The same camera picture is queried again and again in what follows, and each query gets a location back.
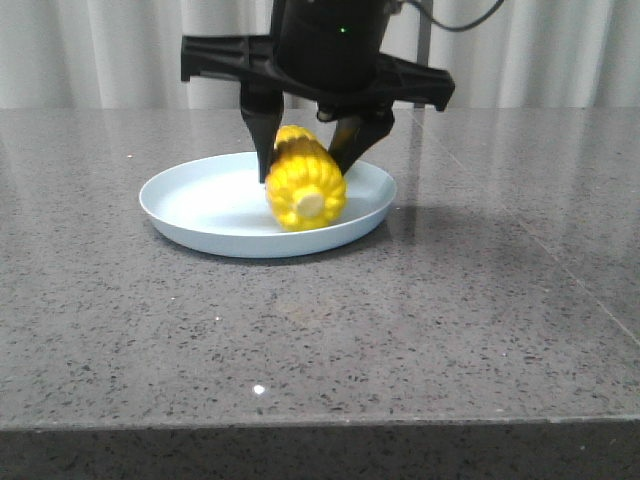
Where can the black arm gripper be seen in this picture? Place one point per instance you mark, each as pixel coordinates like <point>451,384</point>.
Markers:
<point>325,51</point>

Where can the yellow corn cob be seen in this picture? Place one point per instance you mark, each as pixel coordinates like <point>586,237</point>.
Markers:
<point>305,187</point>

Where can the light blue plate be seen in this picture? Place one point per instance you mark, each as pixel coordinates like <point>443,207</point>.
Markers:
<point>216,205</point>

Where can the white pleated curtain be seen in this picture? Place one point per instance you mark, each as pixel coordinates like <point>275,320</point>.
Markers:
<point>126,54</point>

